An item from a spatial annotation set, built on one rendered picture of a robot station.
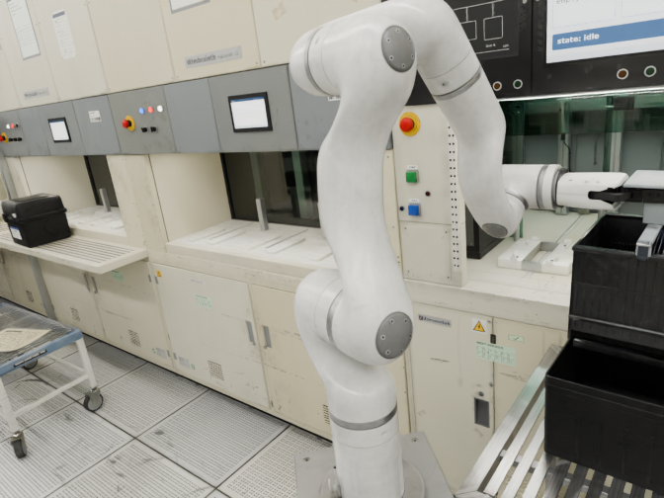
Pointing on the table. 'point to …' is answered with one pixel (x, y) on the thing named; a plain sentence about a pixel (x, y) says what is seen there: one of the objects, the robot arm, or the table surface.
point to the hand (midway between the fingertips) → (659, 191)
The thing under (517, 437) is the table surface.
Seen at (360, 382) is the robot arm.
